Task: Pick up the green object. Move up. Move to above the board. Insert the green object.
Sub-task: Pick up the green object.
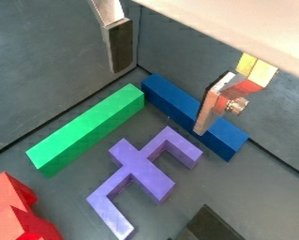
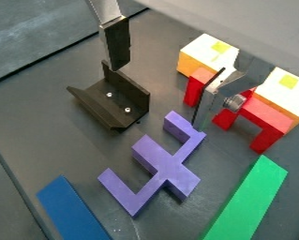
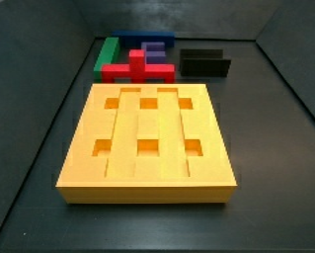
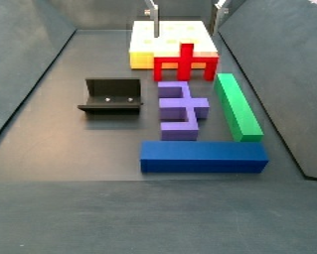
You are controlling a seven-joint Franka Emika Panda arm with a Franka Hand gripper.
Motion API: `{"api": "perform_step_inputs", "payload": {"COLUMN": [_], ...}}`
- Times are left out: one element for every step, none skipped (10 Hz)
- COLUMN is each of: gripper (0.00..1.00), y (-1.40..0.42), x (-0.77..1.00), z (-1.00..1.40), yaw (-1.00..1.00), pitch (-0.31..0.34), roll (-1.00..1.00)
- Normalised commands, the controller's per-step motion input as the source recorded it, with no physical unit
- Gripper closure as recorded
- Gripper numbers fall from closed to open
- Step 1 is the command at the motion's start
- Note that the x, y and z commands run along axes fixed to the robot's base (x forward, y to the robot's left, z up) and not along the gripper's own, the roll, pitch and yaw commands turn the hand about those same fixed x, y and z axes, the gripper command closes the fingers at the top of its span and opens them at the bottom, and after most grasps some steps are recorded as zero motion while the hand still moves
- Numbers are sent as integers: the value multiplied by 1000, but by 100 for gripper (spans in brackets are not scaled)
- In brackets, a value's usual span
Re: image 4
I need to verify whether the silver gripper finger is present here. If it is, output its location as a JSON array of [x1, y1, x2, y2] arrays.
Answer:
[[145, 0, 160, 38], [213, 0, 231, 32]]

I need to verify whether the long green block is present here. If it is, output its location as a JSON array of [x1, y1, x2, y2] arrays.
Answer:
[[215, 73, 264, 142]]

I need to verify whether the white and yellow board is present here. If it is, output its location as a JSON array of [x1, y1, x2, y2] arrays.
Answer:
[[129, 21, 219, 69]]

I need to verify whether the purple cross-shaped block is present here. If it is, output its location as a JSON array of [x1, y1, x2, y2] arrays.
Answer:
[[158, 81, 211, 141]]

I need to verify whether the long blue block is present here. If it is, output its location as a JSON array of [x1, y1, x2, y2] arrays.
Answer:
[[140, 141, 268, 174]]

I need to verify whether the black angled bracket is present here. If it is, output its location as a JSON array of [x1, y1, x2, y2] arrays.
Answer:
[[78, 77, 142, 112]]

